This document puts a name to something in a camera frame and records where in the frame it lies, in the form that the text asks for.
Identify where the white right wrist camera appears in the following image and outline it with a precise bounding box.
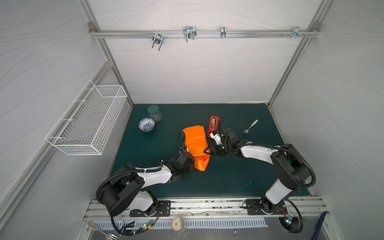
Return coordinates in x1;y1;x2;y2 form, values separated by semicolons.
210;131;223;145

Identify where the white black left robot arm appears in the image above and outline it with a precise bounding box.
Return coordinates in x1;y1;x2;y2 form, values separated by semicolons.
96;152;195;217

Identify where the metal bracket clamp right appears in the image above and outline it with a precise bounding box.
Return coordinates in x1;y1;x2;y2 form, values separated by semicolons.
282;27;309;39

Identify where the aluminium cross rail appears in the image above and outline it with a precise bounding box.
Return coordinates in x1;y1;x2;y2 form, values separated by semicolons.
90;29;321;39

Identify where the metal u-bolt clamp left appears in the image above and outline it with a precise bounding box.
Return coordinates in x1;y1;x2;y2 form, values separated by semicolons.
152;33;164;51

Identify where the round white puck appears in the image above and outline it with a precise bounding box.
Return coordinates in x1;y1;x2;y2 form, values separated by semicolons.
172;217;186;234

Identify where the white wire basket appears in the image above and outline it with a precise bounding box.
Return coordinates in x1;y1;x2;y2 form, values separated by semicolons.
45;80;128;156

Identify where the metal ring clamp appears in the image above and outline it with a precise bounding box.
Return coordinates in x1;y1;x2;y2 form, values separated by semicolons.
221;27;227;39

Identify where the metal u-bolt clamp middle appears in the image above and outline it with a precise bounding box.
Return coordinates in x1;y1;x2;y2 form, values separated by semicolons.
183;26;197;42

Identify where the green lidded glass jar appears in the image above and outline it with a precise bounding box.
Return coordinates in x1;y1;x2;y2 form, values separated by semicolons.
147;105;162;122

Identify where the red tape dispenser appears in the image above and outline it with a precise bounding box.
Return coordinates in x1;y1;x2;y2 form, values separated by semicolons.
207;116;219;138

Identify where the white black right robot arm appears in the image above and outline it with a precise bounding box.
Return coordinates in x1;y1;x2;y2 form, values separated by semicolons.
204;141;317;215

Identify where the orange wrapping paper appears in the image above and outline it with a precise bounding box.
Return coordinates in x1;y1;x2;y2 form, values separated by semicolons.
183;126;210;172

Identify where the metal u-bolt clamp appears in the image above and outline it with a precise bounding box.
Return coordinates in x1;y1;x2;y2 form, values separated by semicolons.
183;26;197;42
152;33;164;51

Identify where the fork with white handle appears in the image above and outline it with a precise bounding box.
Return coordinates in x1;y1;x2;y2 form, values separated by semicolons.
243;120;259;135

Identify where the blue white ceramic bowl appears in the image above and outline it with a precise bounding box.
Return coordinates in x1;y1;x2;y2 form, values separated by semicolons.
138;117;156;132

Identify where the blue handled tool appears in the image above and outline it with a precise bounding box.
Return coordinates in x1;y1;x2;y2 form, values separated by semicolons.
311;211;328;240

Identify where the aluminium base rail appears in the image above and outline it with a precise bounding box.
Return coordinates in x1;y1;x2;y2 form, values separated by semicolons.
83;196;329;218

